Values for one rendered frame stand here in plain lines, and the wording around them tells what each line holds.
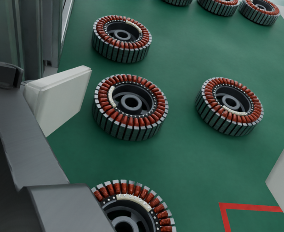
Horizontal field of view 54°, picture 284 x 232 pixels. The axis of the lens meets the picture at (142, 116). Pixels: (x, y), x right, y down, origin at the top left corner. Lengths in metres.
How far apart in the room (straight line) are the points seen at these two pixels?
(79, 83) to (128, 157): 0.24
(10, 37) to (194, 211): 0.28
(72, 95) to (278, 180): 0.13
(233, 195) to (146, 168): 0.13
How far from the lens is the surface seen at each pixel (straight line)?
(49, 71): 0.49
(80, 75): 0.16
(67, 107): 0.16
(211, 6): 0.81
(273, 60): 0.74
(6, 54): 0.27
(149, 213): 0.32
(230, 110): 0.47
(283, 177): 0.18
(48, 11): 0.43
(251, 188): 0.44
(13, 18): 0.26
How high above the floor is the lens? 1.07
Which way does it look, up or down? 46 degrees down
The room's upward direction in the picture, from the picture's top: 21 degrees clockwise
